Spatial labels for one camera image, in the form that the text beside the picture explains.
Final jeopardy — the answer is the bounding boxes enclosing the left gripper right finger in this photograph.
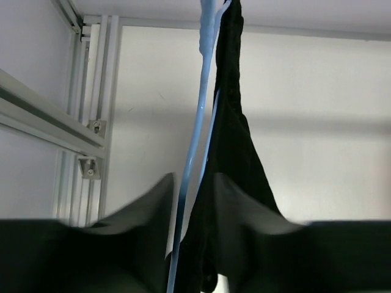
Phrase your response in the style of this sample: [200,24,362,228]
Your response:
[214,173,390,292]

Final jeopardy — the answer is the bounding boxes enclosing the black tank top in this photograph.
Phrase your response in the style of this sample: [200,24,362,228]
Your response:
[175,1,285,292]

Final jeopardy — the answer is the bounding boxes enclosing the blue hanger of black top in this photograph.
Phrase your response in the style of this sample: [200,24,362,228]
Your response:
[166,1,232,292]

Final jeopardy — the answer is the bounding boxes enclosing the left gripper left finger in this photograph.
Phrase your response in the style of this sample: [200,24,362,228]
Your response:
[1,173,175,292]

